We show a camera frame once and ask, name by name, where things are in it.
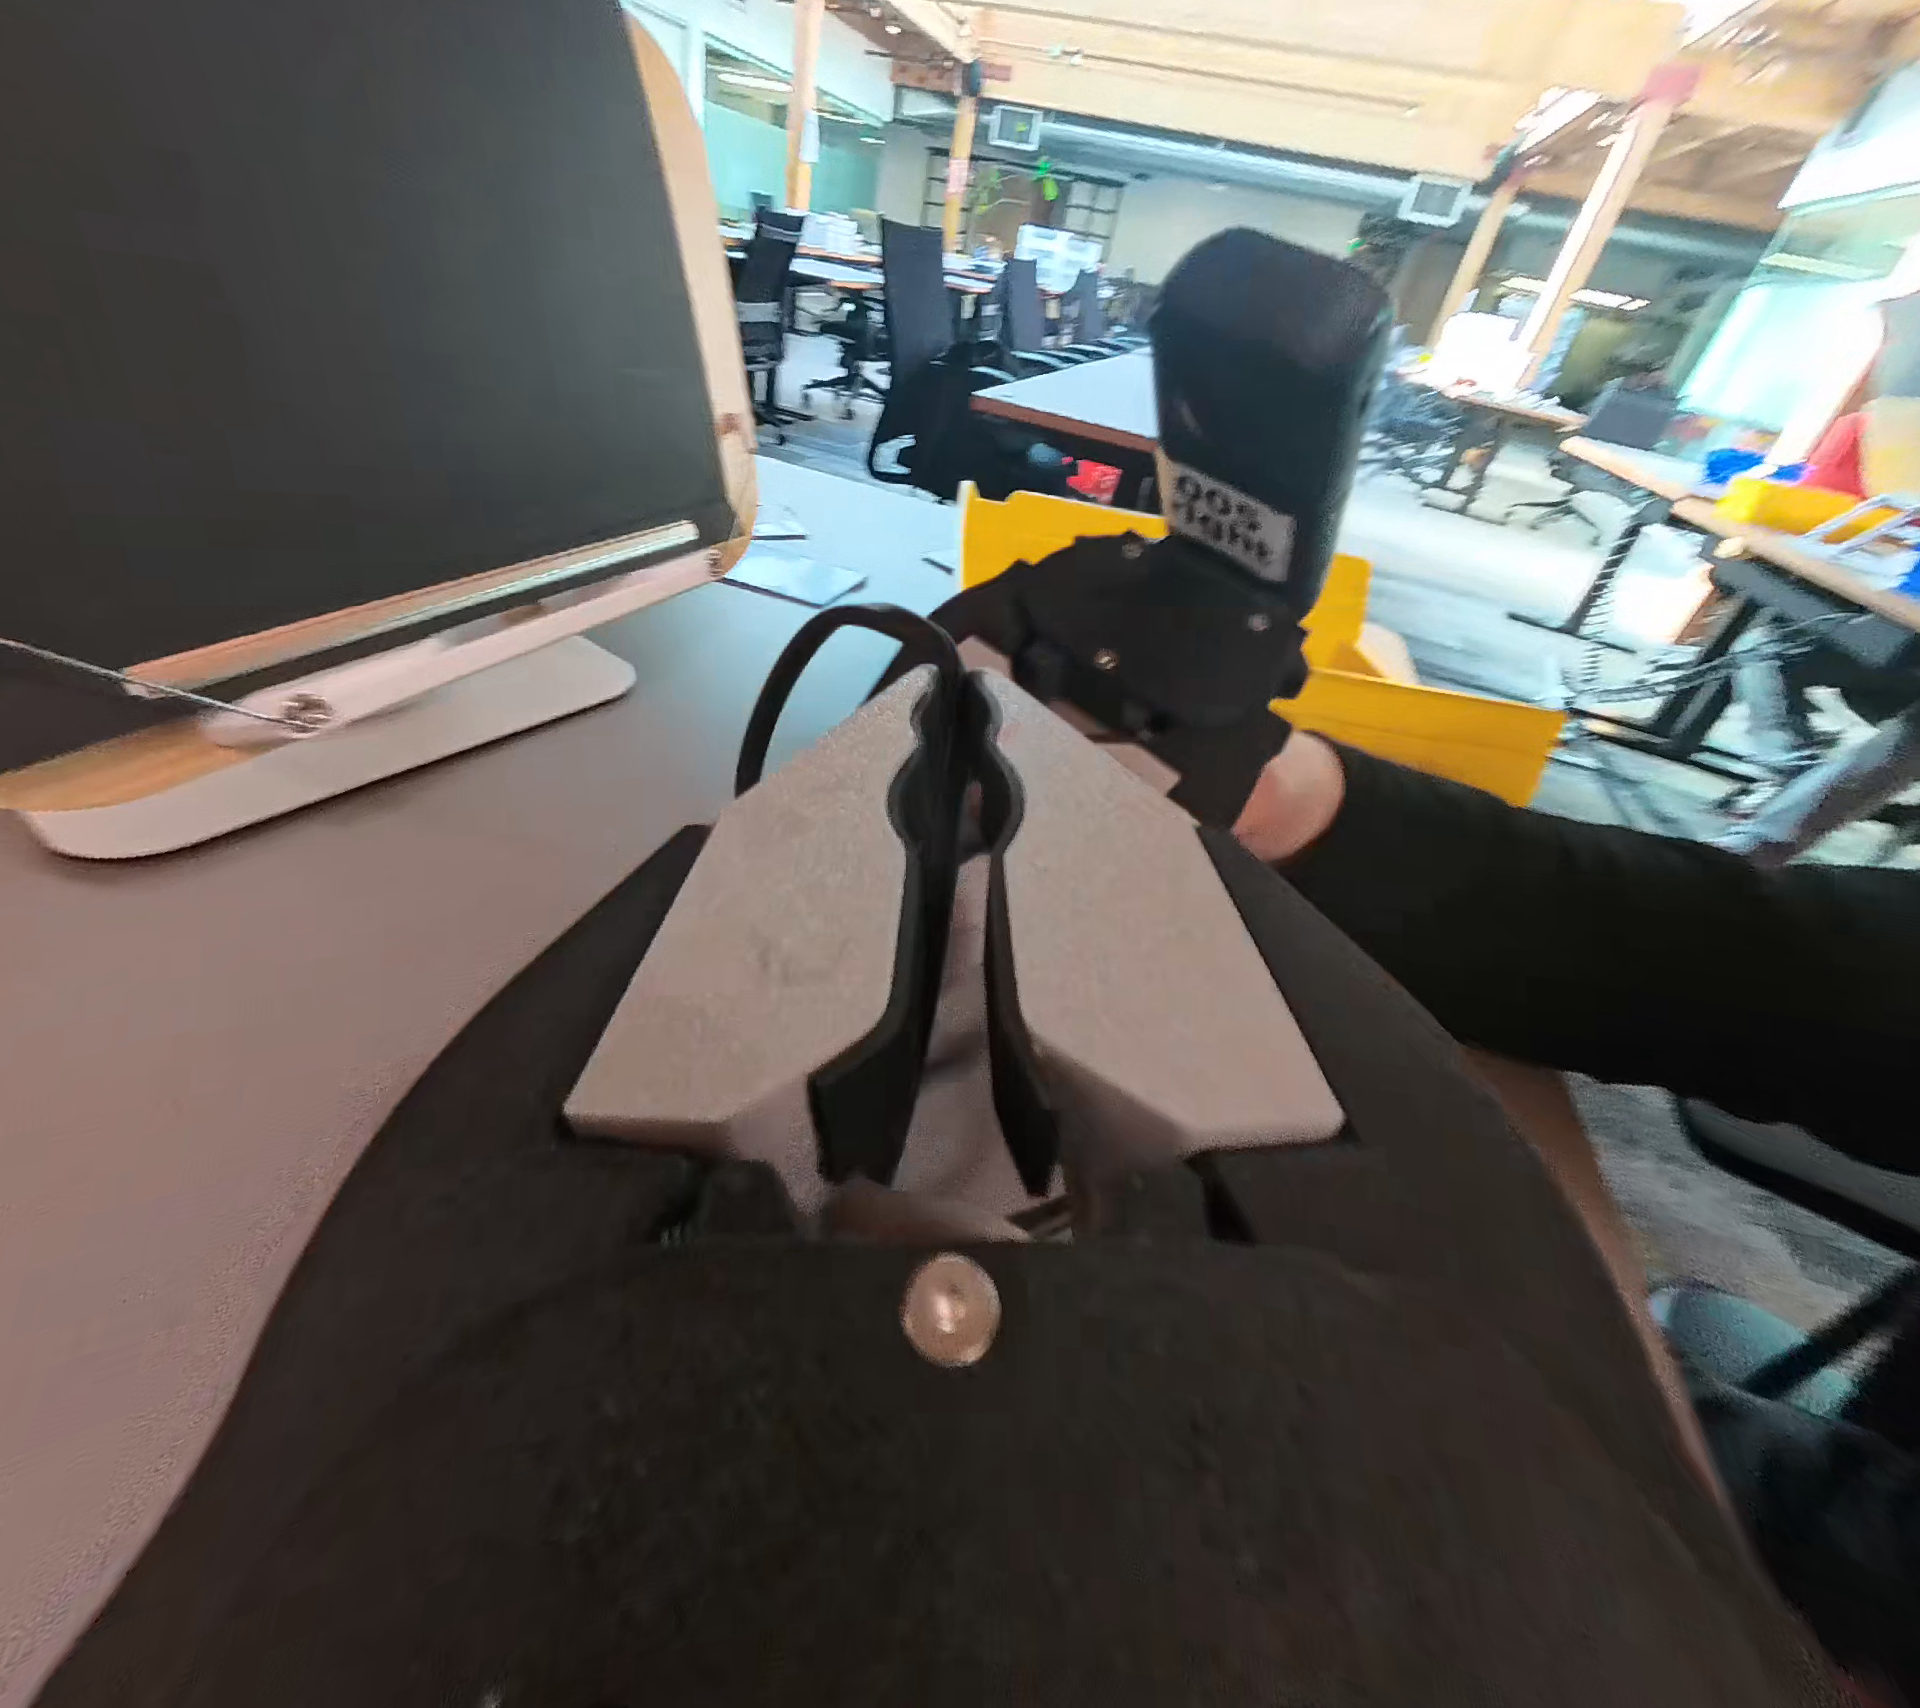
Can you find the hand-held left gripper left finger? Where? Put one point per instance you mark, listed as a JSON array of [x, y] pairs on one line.
[[737, 975]]

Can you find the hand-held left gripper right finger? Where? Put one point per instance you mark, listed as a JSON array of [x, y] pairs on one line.
[[1170, 975]]

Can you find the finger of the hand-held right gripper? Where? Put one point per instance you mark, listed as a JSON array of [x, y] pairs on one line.
[[1111, 743]]

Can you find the yellow plastic bin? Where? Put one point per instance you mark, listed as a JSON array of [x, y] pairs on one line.
[[1441, 718]]

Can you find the person's right forearm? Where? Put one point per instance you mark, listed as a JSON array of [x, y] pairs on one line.
[[1621, 945]]

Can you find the person's right hand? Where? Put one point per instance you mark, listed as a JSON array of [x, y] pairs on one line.
[[1297, 794]]

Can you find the long grey table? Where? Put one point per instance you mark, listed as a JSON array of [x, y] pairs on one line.
[[1081, 404]]

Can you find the black office chair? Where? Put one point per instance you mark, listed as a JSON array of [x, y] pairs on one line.
[[772, 298], [925, 345]]

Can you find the wooden table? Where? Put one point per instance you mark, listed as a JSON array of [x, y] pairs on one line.
[[1771, 538]]

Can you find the black computer monitor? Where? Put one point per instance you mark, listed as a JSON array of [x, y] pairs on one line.
[[330, 179]]

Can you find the wooden post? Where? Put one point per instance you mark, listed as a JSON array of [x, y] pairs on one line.
[[805, 75], [1607, 224]]

